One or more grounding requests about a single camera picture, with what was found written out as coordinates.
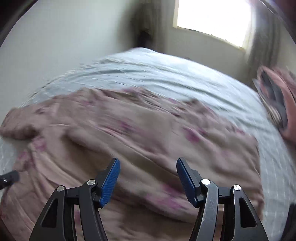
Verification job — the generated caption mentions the pink folded pillow stack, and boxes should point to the pink folded pillow stack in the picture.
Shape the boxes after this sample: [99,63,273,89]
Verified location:
[253,66,295,144]

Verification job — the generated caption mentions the pink floral quilted jacket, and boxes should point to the pink floral quilted jacket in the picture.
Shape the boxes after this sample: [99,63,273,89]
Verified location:
[1,88,264,240]

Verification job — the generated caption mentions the dark hanging clothes in corner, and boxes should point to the dark hanging clothes in corner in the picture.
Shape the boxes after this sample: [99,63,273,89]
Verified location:
[130,1,165,53]

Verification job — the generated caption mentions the bright window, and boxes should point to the bright window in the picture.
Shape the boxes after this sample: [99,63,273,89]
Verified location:
[174,0,252,49]

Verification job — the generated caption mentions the grey checked bedspread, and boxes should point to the grey checked bedspread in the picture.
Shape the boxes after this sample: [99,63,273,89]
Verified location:
[0,47,296,241]

